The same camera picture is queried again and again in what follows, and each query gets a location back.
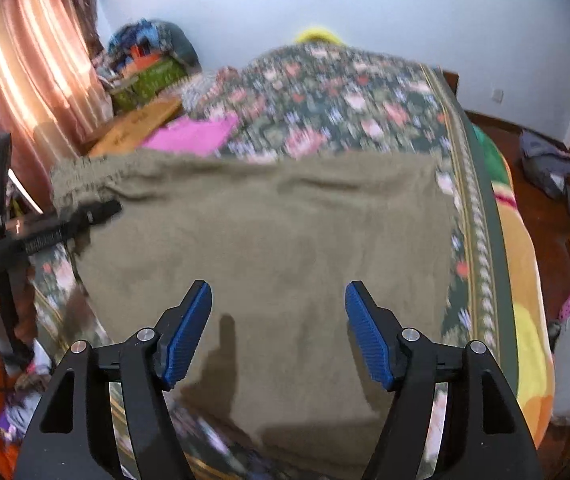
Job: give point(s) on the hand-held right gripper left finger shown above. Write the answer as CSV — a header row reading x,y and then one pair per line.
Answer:
x,y
188,331

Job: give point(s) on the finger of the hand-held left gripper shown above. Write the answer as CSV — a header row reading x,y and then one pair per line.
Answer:
x,y
90,214

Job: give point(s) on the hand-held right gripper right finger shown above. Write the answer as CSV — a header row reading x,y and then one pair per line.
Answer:
x,y
367,331

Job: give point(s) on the olive green pants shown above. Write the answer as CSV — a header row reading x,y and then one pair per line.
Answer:
x,y
265,270

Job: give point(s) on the wooden board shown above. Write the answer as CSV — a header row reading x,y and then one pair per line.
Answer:
x,y
135,125

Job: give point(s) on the pink cloth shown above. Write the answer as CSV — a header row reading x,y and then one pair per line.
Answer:
x,y
190,135

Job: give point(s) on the green patterned box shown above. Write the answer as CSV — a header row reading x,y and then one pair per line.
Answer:
x,y
145,82

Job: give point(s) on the pink curtain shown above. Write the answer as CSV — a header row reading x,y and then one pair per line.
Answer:
x,y
25,80

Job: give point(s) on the orange yellow quilt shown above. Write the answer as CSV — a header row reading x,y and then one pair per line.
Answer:
x,y
525,280

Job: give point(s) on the pile of colourful clothes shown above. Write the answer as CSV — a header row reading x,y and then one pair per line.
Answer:
x,y
152,42

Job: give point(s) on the floral bed blanket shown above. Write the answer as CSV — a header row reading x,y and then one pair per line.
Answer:
x,y
335,105

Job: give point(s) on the grey bag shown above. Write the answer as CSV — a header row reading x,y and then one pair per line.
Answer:
x,y
550,165

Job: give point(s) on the yellow pillow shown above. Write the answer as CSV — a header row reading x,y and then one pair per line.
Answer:
x,y
321,36

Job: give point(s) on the wall socket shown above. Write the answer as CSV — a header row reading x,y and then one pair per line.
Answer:
x,y
498,95

